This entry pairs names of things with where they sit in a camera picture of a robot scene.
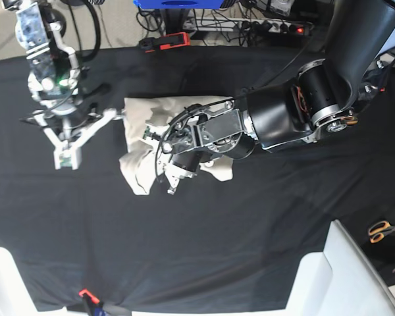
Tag orange handled scissors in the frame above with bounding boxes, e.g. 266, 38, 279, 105
367, 221, 395, 244

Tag orange black clamp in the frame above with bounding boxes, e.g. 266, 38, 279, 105
138, 32, 190, 53

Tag orange clamp bottom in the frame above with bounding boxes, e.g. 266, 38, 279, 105
78, 289, 101, 315

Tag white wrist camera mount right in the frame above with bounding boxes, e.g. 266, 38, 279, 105
33, 108, 125, 170

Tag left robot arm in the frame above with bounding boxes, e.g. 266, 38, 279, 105
154, 1, 395, 194

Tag black table cloth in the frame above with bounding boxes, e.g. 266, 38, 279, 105
0, 57, 395, 313

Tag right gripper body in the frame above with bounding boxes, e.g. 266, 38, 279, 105
20, 84, 112, 134

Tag white T-shirt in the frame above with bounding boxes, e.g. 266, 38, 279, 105
118, 95, 248, 197

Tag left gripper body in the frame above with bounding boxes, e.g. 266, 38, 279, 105
156, 145, 217, 195

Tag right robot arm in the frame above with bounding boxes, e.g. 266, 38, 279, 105
2, 1, 122, 148

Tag blue box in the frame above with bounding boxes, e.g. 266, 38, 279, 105
133, 0, 224, 10

